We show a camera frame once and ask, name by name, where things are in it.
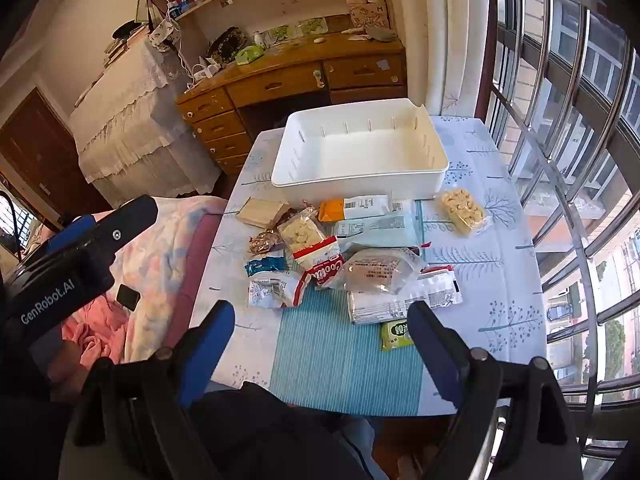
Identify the clear packet of yellow crackers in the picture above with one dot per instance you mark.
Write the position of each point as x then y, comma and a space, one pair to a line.
462, 210

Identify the printed cardboard box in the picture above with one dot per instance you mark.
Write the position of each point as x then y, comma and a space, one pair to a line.
367, 15

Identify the floral fleece blanket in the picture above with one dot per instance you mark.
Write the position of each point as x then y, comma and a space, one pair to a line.
165, 260

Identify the clear pastry packet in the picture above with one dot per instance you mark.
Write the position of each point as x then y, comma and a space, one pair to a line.
380, 270

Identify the tree-print tablecloth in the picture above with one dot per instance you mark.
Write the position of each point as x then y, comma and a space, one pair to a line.
500, 270

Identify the window with metal grille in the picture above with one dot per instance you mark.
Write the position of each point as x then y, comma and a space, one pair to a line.
575, 80

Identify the tan wafer packet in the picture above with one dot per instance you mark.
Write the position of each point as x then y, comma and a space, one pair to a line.
260, 211

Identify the small blue snack packet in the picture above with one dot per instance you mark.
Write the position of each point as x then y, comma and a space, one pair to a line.
265, 265

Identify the grey cloth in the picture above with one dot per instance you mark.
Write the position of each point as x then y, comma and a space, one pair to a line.
382, 34

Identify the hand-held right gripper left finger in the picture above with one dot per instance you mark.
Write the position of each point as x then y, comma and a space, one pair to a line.
210, 345

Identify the small red white snack packet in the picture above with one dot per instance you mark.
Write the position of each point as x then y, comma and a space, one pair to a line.
322, 260

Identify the pink fleece blanket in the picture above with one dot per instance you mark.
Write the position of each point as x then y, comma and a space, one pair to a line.
95, 330

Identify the white plastic bin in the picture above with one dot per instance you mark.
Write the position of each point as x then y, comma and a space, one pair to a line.
370, 150

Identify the black patterned pouch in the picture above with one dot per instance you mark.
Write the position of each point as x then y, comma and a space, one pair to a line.
225, 42

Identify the wooden desk with drawers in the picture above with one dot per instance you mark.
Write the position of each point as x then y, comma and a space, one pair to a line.
280, 85

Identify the white power strip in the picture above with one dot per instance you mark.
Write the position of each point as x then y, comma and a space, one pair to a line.
202, 72

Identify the brown wooden door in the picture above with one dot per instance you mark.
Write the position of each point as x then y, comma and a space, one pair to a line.
40, 160

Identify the green tissue pack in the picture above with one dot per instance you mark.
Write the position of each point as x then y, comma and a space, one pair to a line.
249, 55

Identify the leaf-print wipes pack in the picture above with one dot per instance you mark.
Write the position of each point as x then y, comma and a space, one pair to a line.
312, 26
280, 35

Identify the puffy white red-print snack packet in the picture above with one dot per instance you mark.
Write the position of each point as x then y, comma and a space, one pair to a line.
272, 287

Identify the green snack packet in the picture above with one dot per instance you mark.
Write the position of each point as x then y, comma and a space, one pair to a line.
396, 335

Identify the person's left hand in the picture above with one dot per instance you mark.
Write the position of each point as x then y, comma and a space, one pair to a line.
70, 367

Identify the long snack packet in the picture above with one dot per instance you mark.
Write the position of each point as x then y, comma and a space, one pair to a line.
400, 305

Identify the person's dark trousers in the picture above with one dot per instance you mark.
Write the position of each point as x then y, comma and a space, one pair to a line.
280, 435

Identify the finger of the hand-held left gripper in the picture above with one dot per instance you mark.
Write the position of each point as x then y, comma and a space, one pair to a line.
125, 222
70, 232

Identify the light blue snack packet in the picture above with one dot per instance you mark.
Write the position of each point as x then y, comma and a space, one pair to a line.
380, 230

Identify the white lace furniture cover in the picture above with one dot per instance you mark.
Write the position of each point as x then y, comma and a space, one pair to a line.
130, 125

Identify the clear packet of pale crackers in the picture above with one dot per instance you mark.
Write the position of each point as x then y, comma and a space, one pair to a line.
302, 232

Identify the brown nut snack packet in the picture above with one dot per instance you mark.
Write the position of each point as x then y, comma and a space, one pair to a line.
265, 244

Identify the cream curtain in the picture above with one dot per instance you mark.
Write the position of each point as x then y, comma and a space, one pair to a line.
450, 35

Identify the mauve sofa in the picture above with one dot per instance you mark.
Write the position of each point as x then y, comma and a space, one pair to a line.
200, 270

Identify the small black device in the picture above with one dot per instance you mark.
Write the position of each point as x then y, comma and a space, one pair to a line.
127, 296

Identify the orange and white snack packet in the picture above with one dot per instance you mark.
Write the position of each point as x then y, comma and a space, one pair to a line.
350, 206

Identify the small white bottle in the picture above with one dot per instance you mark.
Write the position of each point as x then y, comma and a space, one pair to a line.
258, 39

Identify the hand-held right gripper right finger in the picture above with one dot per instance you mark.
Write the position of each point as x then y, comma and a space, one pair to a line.
435, 355

